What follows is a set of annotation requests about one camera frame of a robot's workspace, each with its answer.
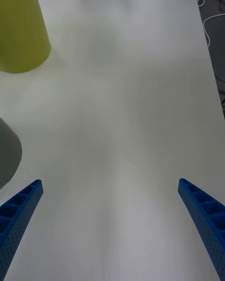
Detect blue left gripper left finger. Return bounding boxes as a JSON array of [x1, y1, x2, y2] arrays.
[[0, 179, 44, 281]]

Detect grey plastic bin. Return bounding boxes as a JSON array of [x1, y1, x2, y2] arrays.
[[0, 118, 23, 190]]

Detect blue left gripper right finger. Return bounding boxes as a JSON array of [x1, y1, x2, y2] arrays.
[[177, 177, 225, 281]]

